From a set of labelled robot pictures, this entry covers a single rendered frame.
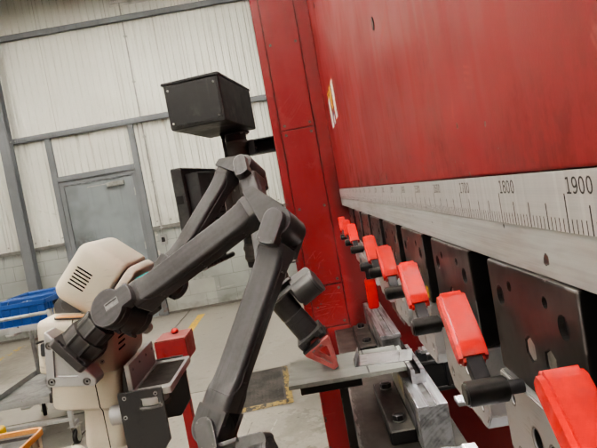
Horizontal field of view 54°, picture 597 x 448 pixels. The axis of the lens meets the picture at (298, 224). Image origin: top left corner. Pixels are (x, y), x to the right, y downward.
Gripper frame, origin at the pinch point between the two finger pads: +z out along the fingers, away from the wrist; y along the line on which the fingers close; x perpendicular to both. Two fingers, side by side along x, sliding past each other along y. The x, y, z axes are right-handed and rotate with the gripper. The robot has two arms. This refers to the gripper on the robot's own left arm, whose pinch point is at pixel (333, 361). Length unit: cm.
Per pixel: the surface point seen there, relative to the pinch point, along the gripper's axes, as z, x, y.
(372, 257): -17.9, -21.8, -33.4
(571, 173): -26, -29, -107
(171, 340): -23, 76, 156
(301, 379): -3.0, 7.3, -5.3
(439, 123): -31, -33, -83
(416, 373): 10.4, -13.4, -12.2
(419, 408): 11.4, -10.1, -25.0
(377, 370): 5.6, -7.2, -8.3
